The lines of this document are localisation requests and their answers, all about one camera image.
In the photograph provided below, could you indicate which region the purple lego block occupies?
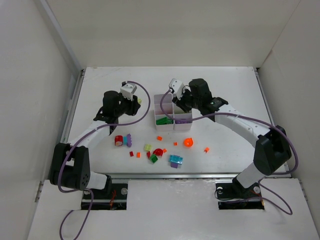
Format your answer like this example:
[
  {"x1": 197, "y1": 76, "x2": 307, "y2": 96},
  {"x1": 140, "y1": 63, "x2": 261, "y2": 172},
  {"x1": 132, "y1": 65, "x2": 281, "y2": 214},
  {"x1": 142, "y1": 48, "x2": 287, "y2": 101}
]
[{"x1": 174, "y1": 119, "x2": 189, "y2": 125}]

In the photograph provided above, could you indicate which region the green lego brick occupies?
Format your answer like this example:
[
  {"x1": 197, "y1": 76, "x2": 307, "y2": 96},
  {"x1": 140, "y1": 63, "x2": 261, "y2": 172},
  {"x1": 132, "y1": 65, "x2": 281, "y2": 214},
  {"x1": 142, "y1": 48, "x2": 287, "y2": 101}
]
[
  {"x1": 149, "y1": 154, "x2": 158, "y2": 164},
  {"x1": 166, "y1": 118, "x2": 174, "y2": 125}
]

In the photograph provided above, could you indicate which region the green lego plate piece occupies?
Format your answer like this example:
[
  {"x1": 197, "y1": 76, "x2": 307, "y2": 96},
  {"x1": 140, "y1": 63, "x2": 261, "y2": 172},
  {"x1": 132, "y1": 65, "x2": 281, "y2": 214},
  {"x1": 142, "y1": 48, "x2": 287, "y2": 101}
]
[{"x1": 155, "y1": 116, "x2": 170, "y2": 126}]

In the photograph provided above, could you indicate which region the red cylinder lego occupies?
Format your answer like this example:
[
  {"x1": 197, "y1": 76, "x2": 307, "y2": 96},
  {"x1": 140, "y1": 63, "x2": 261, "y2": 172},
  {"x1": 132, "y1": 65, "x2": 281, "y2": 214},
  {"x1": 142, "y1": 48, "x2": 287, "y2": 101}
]
[{"x1": 114, "y1": 135, "x2": 124, "y2": 147}]

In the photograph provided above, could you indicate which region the purple flower lego piece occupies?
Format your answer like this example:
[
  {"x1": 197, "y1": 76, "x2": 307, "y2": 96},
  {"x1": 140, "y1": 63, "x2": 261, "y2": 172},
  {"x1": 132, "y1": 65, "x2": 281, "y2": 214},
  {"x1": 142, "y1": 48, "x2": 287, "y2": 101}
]
[{"x1": 123, "y1": 133, "x2": 132, "y2": 148}]

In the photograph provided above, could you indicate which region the orange teardrop lego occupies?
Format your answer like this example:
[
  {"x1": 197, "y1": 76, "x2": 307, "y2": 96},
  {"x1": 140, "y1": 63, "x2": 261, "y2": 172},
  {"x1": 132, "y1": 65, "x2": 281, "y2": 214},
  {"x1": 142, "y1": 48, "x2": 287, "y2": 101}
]
[{"x1": 183, "y1": 137, "x2": 194, "y2": 148}]

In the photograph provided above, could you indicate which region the blue lego brick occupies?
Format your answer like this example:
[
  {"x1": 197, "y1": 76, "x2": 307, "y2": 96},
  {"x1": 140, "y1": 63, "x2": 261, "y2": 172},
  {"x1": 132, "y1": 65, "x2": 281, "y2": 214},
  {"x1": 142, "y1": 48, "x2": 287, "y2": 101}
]
[{"x1": 169, "y1": 155, "x2": 183, "y2": 165}]

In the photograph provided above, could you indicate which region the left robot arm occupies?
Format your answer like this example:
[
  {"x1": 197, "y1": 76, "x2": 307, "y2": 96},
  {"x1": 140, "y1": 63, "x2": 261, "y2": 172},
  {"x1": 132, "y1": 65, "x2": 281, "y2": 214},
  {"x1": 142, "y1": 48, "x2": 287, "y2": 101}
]
[{"x1": 49, "y1": 90, "x2": 141, "y2": 191}]

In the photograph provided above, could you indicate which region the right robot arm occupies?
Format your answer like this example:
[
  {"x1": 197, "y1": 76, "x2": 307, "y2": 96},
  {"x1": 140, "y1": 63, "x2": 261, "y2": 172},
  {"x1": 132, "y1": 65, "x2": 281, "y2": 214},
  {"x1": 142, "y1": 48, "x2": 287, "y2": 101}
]
[{"x1": 168, "y1": 78, "x2": 292, "y2": 195}]

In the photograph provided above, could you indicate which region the left white compartment tray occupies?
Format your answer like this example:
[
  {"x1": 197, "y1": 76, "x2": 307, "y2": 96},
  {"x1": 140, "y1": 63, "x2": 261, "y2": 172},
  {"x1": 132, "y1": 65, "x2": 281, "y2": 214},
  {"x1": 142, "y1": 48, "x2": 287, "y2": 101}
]
[{"x1": 153, "y1": 94, "x2": 174, "y2": 132}]

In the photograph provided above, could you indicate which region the red dome lego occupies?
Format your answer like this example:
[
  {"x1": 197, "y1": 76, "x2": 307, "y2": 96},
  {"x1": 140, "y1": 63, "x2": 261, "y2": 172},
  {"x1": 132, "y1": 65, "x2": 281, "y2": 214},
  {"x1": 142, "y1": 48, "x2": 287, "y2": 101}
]
[{"x1": 153, "y1": 148, "x2": 164, "y2": 157}]

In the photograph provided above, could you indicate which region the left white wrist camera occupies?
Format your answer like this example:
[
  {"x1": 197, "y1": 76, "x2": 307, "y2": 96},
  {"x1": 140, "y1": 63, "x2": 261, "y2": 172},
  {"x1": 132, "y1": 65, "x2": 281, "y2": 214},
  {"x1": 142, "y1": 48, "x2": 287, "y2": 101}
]
[{"x1": 120, "y1": 82, "x2": 137, "y2": 101}]

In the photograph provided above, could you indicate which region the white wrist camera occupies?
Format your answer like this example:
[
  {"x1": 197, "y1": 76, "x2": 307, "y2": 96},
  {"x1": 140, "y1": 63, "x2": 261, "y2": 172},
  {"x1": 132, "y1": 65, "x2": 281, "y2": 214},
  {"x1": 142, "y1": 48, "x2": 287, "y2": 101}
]
[
  {"x1": 120, "y1": 82, "x2": 137, "y2": 101},
  {"x1": 168, "y1": 78, "x2": 185, "y2": 100}
]

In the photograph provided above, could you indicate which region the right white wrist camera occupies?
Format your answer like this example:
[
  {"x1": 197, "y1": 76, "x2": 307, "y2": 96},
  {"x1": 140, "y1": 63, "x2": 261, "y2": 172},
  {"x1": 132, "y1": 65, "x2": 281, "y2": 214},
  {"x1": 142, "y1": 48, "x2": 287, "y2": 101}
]
[{"x1": 168, "y1": 78, "x2": 185, "y2": 100}]

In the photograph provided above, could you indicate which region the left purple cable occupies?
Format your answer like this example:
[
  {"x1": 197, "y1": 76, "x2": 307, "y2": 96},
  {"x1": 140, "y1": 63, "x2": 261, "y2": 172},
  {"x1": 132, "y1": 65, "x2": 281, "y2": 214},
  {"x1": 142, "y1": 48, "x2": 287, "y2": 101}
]
[{"x1": 57, "y1": 80, "x2": 151, "y2": 240}]

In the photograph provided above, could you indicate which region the metal rail front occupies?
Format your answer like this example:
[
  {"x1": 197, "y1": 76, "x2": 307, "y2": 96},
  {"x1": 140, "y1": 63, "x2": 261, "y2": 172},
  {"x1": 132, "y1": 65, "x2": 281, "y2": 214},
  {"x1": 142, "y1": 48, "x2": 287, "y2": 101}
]
[{"x1": 107, "y1": 172, "x2": 291, "y2": 180}]

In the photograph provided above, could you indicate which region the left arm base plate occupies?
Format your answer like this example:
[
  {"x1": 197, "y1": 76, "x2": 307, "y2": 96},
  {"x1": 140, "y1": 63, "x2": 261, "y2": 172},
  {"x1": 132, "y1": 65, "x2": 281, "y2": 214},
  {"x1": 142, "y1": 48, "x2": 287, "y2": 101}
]
[{"x1": 91, "y1": 182, "x2": 128, "y2": 211}]

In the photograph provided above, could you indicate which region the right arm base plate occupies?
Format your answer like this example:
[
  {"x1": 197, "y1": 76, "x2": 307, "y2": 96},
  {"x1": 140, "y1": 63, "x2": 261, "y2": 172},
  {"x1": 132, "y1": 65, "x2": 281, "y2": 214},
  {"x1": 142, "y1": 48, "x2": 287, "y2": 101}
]
[{"x1": 214, "y1": 182, "x2": 265, "y2": 210}]

